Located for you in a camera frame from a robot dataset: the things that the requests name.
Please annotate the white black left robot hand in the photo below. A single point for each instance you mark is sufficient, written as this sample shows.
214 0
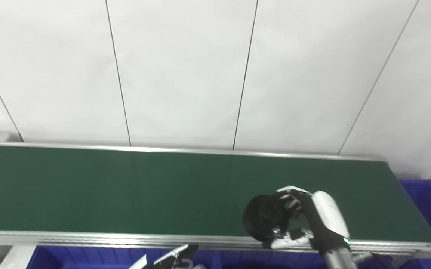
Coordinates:
170 257

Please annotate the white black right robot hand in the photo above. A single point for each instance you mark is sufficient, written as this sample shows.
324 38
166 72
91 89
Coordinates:
329 216

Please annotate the green conveyor belt aluminium frame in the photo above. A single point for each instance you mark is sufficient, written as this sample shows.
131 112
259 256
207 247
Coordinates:
125 186

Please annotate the black round flanged part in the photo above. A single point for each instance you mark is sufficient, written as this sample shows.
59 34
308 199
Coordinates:
260 218

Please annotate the blue bin holding white rings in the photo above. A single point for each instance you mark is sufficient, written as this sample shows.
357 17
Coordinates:
88 259

